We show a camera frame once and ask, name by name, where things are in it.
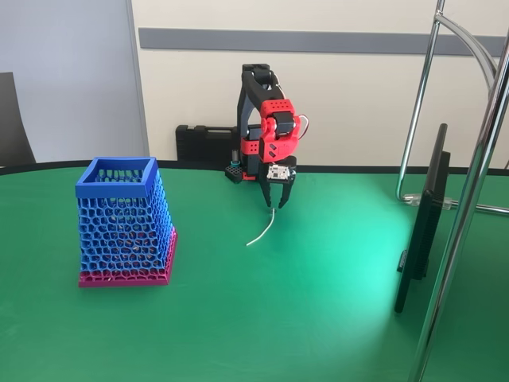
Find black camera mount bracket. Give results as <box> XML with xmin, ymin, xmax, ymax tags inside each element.
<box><xmin>258</xmin><ymin>155</ymin><xmax>298</xmax><ymax>188</ymax></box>

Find blue and pink mesh basket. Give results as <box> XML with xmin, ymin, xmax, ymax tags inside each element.
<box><xmin>75</xmin><ymin>156</ymin><xmax>179</xmax><ymax>289</ymax></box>

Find white and red servo wires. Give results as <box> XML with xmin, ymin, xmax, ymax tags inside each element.
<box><xmin>297</xmin><ymin>114</ymin><xmax>312</xmax><ymax>141</ymax></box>

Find black flat monitor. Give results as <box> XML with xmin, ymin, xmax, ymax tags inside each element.
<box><xmin>393</xmin><ymin>123</ymin><xmax>453</xmax><ymax>315</ymax></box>

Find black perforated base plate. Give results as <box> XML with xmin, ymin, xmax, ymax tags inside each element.
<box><xmin>223</xmin><ymin>163</ymin><xmax>245</xmax><ymax>185</ymax></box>

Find chrome tube frame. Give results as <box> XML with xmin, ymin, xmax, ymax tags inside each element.
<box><xmin>395</xmin><ymin>0</ymin><xmax>509</xmax><ymax>216</ymax></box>

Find black chair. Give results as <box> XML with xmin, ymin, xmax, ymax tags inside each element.
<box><xmin>0</xmin><ymin>72</ymin><xmax>37</xmax><ymax>167</ymax></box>

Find grey wall rail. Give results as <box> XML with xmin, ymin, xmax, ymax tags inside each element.
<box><xmin>138</xmin><ymin>26</ymin><xmax>508</xmax><ymax>57</ymax></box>

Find black plastic tool case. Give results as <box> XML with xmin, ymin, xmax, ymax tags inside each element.
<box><xmin>175</xmin><ymin>123</ymin><xmax>240</xmax><ymax>162</ymax></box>

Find thick chrome pole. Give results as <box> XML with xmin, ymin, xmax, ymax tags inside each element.
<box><xmin>408</xmin><ymin>49</ymin><xmax>509</xmax><ymax>382</ymax></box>

